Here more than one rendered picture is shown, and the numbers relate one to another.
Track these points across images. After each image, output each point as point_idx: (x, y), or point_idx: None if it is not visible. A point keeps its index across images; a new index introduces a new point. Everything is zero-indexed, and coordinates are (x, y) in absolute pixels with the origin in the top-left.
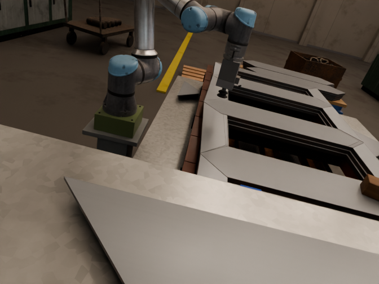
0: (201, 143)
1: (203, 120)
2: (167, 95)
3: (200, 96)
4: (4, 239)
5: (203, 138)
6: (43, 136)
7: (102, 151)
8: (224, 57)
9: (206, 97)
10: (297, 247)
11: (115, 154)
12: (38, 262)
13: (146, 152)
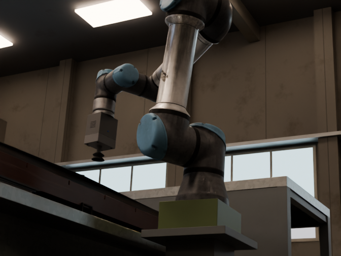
0: (142, 204)
1: (115, 191)
2: (45, 198)
3: (55, 174)
4: None
5: (137, 202)
6: (265, 178)
7: (240, 180)
8: (113, 117)
9: (70, 170)
10: None
11: (235, 181)
12: None
13: None
